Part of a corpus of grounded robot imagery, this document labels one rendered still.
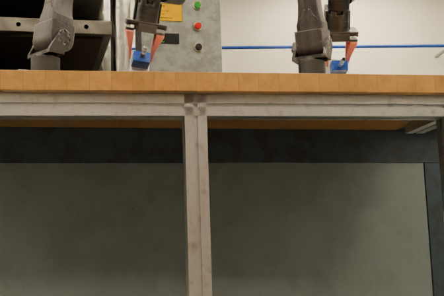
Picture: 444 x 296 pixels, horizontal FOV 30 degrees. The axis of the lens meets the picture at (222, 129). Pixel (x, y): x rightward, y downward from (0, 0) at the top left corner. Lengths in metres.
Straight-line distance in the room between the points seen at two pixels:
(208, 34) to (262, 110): 1.41
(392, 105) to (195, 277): 0.55
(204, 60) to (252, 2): 6.31
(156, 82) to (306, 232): 0.66
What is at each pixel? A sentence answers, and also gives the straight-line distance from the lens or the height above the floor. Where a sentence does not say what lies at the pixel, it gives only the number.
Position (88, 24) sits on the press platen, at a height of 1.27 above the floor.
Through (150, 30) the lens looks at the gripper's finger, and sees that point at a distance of 2.08.
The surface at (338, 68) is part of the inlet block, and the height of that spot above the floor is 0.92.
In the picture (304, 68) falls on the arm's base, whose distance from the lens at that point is 1.90.
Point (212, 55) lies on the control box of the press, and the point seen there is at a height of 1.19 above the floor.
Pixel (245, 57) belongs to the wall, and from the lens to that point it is 9.14.
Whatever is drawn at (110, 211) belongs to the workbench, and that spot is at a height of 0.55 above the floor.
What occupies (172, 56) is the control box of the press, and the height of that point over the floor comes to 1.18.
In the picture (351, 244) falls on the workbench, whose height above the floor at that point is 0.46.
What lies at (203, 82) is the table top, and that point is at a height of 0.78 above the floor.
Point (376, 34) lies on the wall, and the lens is 9.50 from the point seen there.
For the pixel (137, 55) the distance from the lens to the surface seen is 2.07.
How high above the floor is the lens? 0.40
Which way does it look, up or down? 10 degrees up
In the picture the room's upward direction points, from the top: 2 degrees counter-clockwise
